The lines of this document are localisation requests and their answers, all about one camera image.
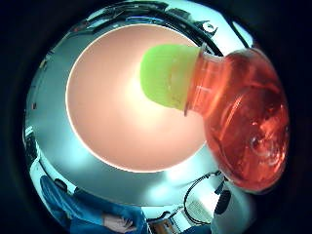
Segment brown wooden box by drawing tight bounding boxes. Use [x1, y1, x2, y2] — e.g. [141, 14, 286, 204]
[149, 217, 180, 234]

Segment white ribbed box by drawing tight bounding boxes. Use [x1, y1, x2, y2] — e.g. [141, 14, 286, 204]
[186, 198, 214, 224]

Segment red clear bottle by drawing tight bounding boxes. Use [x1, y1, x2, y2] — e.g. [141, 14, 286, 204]
[139, 44, 291, 194]

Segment black cable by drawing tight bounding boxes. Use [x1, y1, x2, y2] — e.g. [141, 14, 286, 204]
[182, 171, 229, 226]

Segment black oblong device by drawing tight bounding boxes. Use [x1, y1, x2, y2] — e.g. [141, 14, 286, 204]
[214, 189, 233, 215]

